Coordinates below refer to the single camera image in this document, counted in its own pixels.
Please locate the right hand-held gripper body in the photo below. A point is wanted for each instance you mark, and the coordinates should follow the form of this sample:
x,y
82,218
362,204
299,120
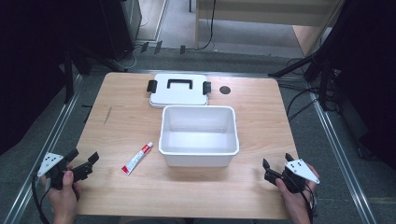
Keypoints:
x,y
299,172

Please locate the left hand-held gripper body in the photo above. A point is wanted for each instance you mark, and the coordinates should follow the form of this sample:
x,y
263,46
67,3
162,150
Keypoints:
x,y
51,162

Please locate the person's right hand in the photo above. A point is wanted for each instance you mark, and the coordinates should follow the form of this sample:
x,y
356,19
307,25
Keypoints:
x,y
294,200

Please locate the person's left hand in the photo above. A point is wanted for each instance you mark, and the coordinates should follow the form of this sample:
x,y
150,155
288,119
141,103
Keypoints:
x,y
63,196

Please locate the white and red ointment tube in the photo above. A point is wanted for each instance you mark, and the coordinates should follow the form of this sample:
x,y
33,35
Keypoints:
x,y
136,159

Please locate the black upright stand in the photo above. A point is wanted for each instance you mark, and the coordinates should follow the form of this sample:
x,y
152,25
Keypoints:
x,y
68,79

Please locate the white plastic storage box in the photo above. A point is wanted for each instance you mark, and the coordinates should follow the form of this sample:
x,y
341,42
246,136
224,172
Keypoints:
x,y
199,137

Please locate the dark round table grommet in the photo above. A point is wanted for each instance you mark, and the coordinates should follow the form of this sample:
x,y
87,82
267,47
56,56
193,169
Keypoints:
x,y
224,90

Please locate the black tripod stand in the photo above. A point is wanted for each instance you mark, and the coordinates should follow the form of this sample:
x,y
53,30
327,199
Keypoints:
x,y
306,63

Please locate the dark curtain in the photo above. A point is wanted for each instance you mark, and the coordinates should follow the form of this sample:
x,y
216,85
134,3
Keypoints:
x,y
367,71
34,62

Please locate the small black floor block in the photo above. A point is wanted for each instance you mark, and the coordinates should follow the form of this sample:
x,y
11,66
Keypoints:
x,y
182,49
144,47
158,47

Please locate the black cabinet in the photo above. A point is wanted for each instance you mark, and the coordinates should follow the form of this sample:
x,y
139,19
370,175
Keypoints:
x,y
120,28

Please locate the aluminium floor rail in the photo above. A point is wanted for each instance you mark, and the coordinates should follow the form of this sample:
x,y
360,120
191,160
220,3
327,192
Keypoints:
x,y
40,149
341,155

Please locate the light wooden furniture frame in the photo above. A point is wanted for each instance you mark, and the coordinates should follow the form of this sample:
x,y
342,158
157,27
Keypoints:
x,y
267,15

